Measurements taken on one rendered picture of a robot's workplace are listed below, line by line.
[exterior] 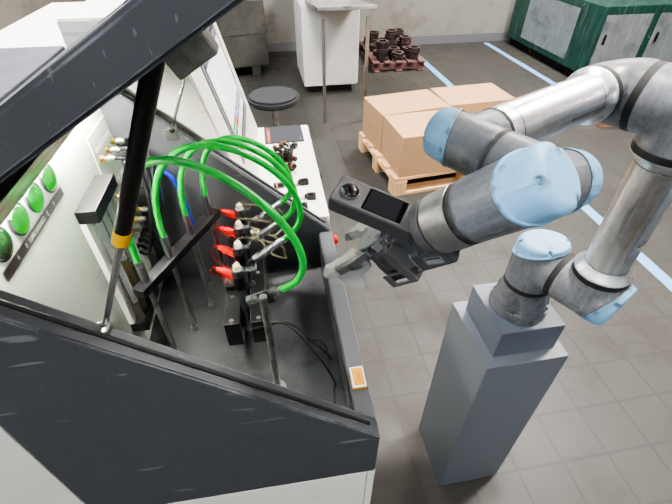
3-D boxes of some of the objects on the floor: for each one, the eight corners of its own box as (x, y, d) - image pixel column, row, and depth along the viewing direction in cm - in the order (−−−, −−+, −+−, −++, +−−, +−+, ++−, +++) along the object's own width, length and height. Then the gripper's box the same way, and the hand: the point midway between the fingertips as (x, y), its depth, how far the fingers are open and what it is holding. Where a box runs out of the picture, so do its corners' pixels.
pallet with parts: (402, 47, 627) (405, 19, 602) (426, 70, 545) (431, 39, 520) (355, 50, 617) (356, 21, 593) (373, 73, 535) (375, 42, 511)
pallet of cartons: (484, 130, 406) (496, 81, 375) (538, 176, 340) (559, 120, 309) (356, 145, 382) (358, 94, 351) (389, 197, 316) (394, 139, 286)
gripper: (446, 292, 48) (345, 314, 65) (478, 213, 55) (378, 251, 72) (397, 245, 46) (305, 280, 63) (436, 168, 53) (344, 218, 70)
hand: (336, 252), depth 66 cm, fingers open, 7 cm apart
